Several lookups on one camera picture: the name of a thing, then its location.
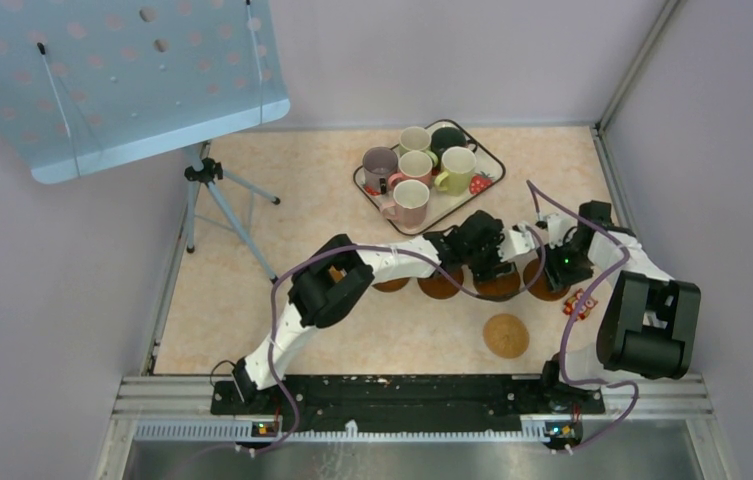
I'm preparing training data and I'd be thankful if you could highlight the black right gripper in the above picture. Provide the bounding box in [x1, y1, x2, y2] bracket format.
[537, 236, 596, 293]

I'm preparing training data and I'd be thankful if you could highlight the brown round coaster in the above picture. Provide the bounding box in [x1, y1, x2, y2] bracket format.
[417, 268, 464, 300]
[473, 270, 522, 301]
[372, 278, 410, 293]
[522, 258, 570, 302]

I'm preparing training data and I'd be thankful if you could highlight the light woven round coaster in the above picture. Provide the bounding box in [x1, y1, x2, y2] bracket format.
[483, 314, 530, 359]

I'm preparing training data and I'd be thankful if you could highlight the dark green mug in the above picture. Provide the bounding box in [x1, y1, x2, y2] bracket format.
[430, 126, 478, 159]

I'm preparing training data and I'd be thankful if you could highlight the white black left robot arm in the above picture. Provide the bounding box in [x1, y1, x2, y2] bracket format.
[233, 211, 536, 414]

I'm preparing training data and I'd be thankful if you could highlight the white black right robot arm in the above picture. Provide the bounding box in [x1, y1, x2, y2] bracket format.
[538, 200, 701, 412]

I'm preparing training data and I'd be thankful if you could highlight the white tray with black rim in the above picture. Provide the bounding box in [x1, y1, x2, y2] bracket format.
[353, 120, 506, 236]

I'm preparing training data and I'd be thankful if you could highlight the pink mug in front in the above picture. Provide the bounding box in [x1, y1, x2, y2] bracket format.
[380, 180, 430, 228]

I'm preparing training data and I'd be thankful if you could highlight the pink mug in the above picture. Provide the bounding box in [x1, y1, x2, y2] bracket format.
[380, 180, 430, 228]
[387, 151, 434, 190]

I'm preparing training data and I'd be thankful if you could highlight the yellow green mug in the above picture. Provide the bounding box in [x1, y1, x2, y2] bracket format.
[433, 146, 477, 196]

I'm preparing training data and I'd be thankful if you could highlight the pink mug in middle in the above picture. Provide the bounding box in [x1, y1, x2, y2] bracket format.
[387, 151, 434, 190]

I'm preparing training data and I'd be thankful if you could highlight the cream mug at back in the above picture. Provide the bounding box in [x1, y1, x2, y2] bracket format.
[397, 126, 439, 166]

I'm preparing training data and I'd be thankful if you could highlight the purple grey mug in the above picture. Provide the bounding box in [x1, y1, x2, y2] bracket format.
[362, 147, 398, 196]

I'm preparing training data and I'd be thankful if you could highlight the grey tripod stand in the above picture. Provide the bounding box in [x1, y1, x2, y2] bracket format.
[182, 140, 281, 285]

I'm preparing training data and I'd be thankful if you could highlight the light blue perforated board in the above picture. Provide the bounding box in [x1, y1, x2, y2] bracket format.
[0, 1, 291, 184]

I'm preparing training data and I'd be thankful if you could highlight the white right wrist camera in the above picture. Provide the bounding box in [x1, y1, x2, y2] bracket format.
[535, 213, 575, 249]

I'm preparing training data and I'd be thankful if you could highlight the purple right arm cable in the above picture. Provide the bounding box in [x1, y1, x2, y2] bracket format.
[526, 180, 640, 453]

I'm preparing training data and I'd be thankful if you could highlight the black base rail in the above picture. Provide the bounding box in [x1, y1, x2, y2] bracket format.
[210, 374, 605, 434]

